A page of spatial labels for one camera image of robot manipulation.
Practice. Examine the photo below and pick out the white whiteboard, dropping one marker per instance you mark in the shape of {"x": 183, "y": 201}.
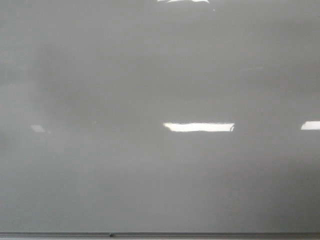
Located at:
{"x": 155, "y": 116}

